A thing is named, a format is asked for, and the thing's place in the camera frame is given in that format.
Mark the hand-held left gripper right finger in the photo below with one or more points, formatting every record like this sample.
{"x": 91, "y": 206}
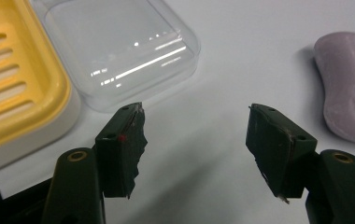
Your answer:
{"x": 278, "y": 152}

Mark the purple soap bar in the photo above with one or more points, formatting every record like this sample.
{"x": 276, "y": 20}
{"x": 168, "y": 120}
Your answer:
{"x": 350, "y": 87}

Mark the yellow soap dish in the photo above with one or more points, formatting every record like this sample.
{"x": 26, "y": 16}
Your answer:
{"x": 17, "y": 90}

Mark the clear plastic soap dish lid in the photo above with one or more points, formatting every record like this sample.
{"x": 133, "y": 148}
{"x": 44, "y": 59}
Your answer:
{"x": 119, "y": 49}

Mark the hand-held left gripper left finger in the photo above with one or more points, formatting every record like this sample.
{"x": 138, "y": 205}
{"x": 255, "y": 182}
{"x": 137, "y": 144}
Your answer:
{"x": 118, "y": 161}

